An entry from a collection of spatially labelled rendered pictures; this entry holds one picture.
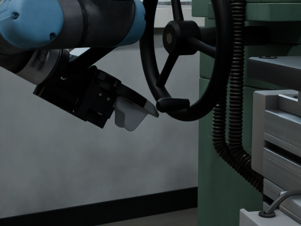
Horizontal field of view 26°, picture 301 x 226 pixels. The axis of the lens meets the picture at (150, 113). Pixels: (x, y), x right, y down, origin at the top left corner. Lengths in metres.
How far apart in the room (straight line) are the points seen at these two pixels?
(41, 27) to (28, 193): 1.69
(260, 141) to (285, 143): 0.06
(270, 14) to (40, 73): 0.38
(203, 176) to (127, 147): 1.21
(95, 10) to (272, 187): 0.37
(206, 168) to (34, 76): 0.56
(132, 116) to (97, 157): 1.51
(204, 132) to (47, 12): 0.65
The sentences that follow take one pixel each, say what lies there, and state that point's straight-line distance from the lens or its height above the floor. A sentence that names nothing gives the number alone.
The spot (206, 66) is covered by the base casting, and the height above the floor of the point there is 0.74.
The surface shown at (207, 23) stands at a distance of 1.39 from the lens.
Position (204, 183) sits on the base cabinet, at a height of 0.48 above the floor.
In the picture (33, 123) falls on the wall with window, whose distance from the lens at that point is 2.45.
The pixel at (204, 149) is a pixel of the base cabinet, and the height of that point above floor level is 0.56.
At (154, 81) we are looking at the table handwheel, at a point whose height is 0.73.
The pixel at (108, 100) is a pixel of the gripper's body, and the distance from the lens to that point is 1.03.
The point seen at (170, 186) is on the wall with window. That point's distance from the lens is 2.77.
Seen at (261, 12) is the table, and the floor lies 0.85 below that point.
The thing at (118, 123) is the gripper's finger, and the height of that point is 0.67.
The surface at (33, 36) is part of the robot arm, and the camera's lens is 0.84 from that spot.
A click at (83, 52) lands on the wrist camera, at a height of 0.79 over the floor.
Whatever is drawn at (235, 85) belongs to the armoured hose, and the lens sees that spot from 1.10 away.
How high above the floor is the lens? 0.87
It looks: 10 degrees down
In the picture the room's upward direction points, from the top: straight up
